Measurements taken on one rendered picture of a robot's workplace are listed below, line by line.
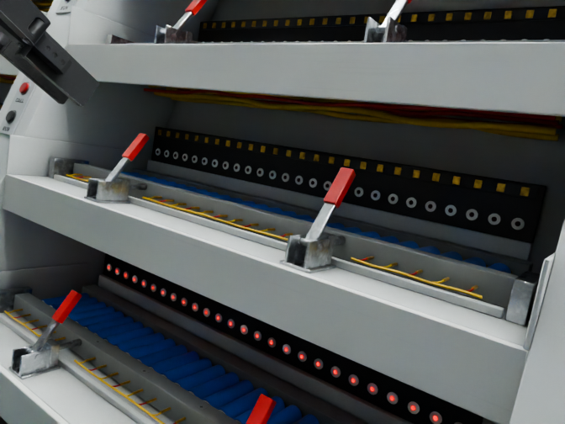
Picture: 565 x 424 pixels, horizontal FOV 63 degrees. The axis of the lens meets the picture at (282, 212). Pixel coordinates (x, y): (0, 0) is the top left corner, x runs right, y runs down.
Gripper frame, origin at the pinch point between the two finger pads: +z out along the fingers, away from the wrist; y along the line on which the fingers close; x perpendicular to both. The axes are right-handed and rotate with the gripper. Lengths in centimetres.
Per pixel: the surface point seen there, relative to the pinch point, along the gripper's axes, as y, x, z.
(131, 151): 0.5, -1.0, 11.5
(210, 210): 11.3, -3.7, 15.9
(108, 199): 1.0, -7.0, 12.1
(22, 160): -17.7, -5.8, 10.8
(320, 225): 26.9, -4.0, 11.4
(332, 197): 26.8, -1.5, 11.4
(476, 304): 38.7, -5.6, 14.3
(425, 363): 37.5, -10.9, 11.6
